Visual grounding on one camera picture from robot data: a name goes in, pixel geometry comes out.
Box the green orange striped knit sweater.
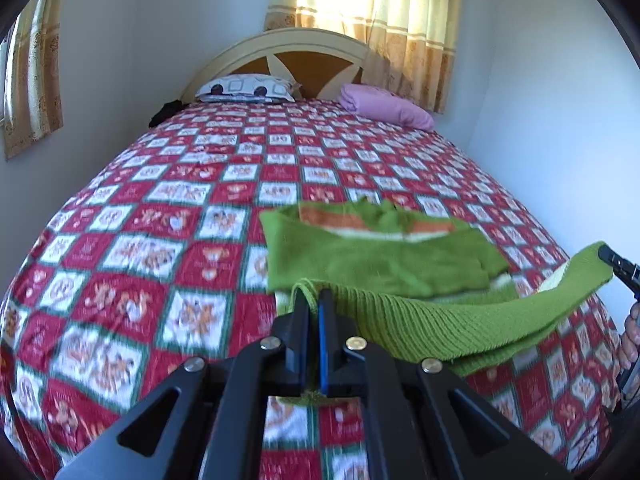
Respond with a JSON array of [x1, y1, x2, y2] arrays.
[[259, 200, 613, 376]]

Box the person's right hand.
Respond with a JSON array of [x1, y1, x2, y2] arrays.
[[618, 302, 640, 370]]

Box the red patchwork teddy bedspread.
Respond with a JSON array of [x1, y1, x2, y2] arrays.
[[0, 97, 626, 480]]

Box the folded pink blanket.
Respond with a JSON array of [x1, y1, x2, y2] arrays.
[[337, 84, 435, 131]]

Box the black object beside bed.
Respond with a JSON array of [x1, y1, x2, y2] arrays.
[[148, 100, 189, 129]]

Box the yellow orange window curtain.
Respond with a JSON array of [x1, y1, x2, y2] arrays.
[[264, 0, 462, 113]]

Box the white patterned pillow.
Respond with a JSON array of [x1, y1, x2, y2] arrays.
[[195, 74, 300, 104]]

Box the cream wooden headboard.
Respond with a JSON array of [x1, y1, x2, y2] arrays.
[[181, 28, 369, 102]]

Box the yellow orange side curtain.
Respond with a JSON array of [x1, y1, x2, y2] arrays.
[[2, 0, 63, 159]]

